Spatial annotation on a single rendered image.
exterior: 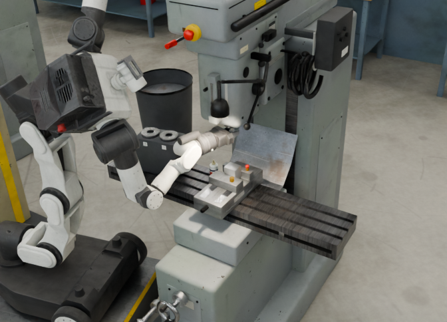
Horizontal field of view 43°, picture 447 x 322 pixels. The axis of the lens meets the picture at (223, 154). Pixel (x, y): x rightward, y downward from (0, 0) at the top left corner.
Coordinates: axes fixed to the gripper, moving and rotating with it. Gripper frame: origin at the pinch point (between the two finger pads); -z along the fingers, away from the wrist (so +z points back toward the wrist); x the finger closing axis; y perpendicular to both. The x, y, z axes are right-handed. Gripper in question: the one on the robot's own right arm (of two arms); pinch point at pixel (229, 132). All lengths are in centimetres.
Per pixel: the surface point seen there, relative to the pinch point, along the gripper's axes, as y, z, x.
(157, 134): 11.8, 13.1, 38.2
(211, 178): 21.4, 9.2, 2.2
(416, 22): 75, -393, 150
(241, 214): 33.0, 6.8, -15.2
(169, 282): 58, 41, -5
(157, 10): 96, -254, 435
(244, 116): -12.2, 1.3, -10.9
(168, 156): 19.7, 13.7, 29.0
